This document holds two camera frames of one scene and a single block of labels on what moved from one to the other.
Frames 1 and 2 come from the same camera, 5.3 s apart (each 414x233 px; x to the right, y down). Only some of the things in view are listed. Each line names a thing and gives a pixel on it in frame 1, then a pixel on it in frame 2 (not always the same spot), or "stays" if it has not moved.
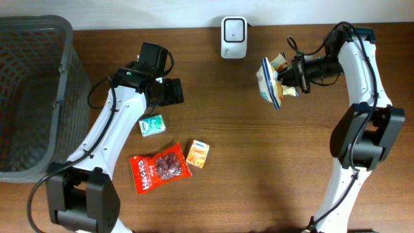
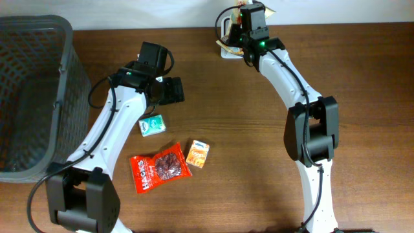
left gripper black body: (174, 92) stays
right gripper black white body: (301, 72) to (237, 36)
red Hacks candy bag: (149, 171) stays
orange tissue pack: (197, 153) stays
